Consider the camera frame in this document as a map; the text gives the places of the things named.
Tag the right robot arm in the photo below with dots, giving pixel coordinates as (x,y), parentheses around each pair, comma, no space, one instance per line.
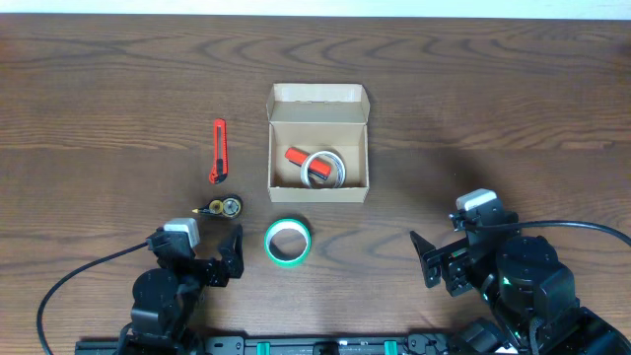
(529,291)

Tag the white clear tape roll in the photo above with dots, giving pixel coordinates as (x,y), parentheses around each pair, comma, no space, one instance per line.
(336,160)

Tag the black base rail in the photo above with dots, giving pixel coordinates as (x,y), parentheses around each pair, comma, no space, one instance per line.
(296,345)

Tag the black gold correction tape dispenser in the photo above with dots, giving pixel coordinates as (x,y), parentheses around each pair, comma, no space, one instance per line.
(227,207)

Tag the open cardboard box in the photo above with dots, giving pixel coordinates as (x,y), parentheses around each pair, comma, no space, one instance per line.
(313,118)

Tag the small red black cutter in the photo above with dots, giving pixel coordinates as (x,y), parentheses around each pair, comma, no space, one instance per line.
(318,168)

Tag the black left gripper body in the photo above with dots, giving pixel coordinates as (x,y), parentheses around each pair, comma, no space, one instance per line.
(217,269)

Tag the red utility knife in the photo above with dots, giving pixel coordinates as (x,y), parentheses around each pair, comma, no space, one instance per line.
(220,169)

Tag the green tape roll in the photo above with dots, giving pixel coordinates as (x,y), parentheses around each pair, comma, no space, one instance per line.
(283,225)

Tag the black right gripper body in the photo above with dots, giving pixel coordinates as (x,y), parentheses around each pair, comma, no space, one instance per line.
(445,263)

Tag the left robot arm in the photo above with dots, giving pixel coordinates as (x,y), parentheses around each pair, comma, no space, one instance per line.
(166,297)

